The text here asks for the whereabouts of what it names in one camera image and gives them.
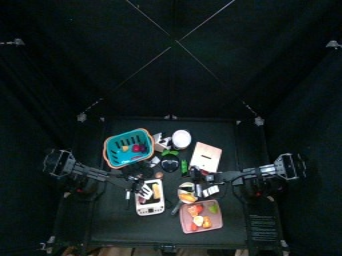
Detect striped white toy sushi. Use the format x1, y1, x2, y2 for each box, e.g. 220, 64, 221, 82
138, 184, 156, 200

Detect orange salmon sushi toy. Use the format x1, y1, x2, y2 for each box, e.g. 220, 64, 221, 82
180, 192, 200, 204

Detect white toy rice blocks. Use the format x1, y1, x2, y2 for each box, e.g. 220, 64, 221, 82
201, 184, 221, 199

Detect yellow toy bread stick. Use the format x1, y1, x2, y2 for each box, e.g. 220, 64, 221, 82
152, 183, 164, 201

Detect red toy tomato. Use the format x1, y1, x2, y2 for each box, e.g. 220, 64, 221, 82
188, 203, 205, 218

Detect dark toy eggplant, green top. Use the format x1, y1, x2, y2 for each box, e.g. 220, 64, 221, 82
160, 149, 182, 174

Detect teal basket with orange rim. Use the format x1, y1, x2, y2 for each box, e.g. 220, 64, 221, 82
102, 128, 157, 170

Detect pale yellow toy fruit slice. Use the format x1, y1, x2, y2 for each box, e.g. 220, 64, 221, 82
192, 215, 206, 227

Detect dark red toy fruit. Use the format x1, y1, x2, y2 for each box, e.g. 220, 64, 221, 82
133, 143, 149, 154

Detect pink plastic tray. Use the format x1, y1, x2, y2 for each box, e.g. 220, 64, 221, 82
178, 199, 225, 235

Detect white round bowl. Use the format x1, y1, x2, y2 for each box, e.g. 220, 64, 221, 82
172, 129, 194, 151

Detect white toy carton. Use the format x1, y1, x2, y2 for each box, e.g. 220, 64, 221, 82
153, 132, 174, 153

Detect toy pan with handle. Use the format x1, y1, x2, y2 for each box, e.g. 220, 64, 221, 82
172, 181, 201, 216

